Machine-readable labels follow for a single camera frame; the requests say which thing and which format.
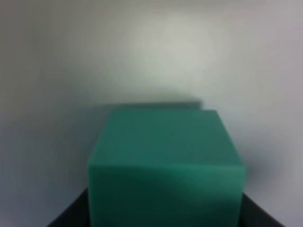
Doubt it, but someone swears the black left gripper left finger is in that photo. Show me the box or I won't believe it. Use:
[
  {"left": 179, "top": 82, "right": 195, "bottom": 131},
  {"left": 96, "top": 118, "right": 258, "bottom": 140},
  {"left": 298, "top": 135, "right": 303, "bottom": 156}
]
[{"left": 47, "top": 189, "right": 90, "bottom": 227}]

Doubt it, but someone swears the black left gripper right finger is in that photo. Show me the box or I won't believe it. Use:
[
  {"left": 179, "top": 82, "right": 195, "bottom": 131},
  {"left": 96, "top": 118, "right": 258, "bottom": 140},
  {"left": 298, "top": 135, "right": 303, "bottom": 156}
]
[{"left": 240, "top": 194, "right": 283, "bottom": 227}]

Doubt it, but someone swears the green cube block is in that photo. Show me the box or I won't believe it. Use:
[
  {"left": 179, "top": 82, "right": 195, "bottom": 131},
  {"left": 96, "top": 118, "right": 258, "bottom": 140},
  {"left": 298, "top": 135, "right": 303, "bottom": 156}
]
[{"left": 88, "top": 108, "right": 245, "bottom": 227}]

